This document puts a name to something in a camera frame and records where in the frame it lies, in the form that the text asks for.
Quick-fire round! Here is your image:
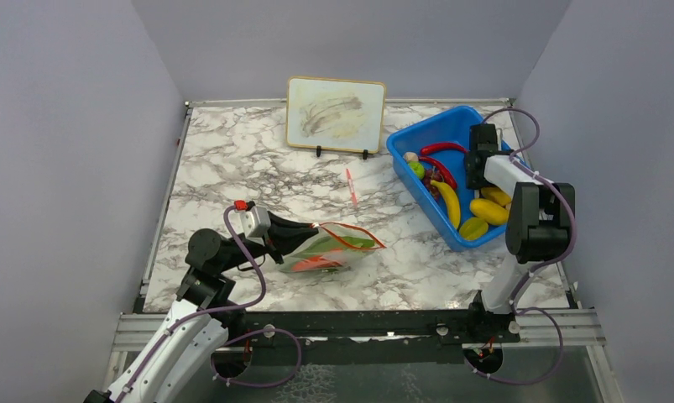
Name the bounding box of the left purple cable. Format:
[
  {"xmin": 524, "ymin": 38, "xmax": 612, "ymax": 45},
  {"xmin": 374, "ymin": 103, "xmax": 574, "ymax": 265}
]
[{"xmin": 113, "ymin": 200, "xmax": 303, "ymax": 403}]

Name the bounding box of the purple grape bunch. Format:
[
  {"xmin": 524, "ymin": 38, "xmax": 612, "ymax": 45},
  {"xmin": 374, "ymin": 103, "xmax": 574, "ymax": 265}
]
[{"xmin": 422, "ymin": 168, "xmax": 443, "ymax": 202}]

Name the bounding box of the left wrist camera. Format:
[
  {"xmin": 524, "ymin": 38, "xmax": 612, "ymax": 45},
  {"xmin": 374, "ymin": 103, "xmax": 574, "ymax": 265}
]
[{"xmin": 239, "ymin": 206, "xmax": 271, "ymax": 239}]

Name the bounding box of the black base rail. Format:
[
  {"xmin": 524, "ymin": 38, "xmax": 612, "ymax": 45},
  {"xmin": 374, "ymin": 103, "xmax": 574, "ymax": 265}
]
[{"xmin": 212, "ymin": 308, "xmax": 520, "ymax": 373}]

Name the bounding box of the green starfruit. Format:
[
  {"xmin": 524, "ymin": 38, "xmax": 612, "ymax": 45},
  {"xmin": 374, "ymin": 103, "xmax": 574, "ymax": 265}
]
[{"xmin": 458, "ymin": 217, "xmax": 489, "ymax": 242}]

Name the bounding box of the white garlic bulb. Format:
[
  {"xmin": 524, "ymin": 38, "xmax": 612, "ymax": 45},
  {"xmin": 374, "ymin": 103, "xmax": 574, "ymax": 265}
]
[{"xmin": 403, "ymin": 152, "xmax": 419, "ymax": 163}]

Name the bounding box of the green cabbage ball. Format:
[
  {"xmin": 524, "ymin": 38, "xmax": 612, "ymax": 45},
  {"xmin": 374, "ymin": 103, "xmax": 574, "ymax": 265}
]
[{"xmin": 408, "ymin": 161, "xmax": 426, "ymax": 181}]

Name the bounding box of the clear orange-zip plastic bag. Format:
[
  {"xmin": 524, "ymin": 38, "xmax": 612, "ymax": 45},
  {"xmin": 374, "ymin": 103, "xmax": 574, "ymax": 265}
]
[{"xmin": 278, "ymin": 222, "xmax": 386, "ymax": 273}]

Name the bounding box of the blue plastic bin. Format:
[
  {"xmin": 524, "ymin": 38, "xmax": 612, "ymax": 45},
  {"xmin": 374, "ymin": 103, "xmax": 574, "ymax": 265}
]
[{"xmin": 386, "ymin": 106, "xmax": 506, "ymax": 252}]

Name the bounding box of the yellow-framed whiteboard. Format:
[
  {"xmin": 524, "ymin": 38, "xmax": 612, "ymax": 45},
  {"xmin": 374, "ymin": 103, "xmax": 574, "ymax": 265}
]
[{"xmin": 285, "ymin": 76, "xmax": 387, "ymax": 154}]

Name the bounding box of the yellow banana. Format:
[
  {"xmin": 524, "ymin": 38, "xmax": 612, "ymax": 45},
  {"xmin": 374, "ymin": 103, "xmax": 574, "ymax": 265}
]
[{"xmin": 430, "ymin": 181, "xmax": 462, "ymax": 229}]

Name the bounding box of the red chili pepper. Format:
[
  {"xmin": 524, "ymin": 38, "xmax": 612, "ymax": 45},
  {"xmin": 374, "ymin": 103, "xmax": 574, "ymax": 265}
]
[
  {"xmin": 420, "ymin": 142, "xmax": 468, "ymax": 155},
  {"xmin": 419, "ymin": 156, "xmax": 458, "ymax": 190}
]

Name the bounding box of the orange carrot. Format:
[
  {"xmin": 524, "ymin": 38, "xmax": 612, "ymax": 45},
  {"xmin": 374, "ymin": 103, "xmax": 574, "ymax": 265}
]
[{"xmin": 291, "ymin": 255, "xmax": 342, "ymax": 273}]

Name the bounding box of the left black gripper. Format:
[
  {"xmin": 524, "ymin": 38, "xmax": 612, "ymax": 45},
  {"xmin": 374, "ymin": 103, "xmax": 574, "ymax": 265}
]
[{"xmin": 219, "ymin": 211, "xmax": 319, "ymax": 273}]

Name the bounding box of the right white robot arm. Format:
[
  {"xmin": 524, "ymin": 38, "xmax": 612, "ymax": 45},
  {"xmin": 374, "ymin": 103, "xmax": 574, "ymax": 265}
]
[{"xmin": 465, "ymin": 123, "xmax": 577, "ymax": 342}]

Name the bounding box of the yellow bell pepper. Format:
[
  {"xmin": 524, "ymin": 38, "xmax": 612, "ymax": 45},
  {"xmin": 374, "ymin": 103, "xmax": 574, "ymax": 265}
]
[{"xmin": 479, "ymin": 187, "xmax": 512, "ymax": 207}]

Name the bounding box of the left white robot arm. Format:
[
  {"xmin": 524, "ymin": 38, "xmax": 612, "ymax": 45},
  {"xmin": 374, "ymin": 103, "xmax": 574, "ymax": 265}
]
[{"xmin": 85, "ymin": 203, "xmax": 319, "ymax": 402}]

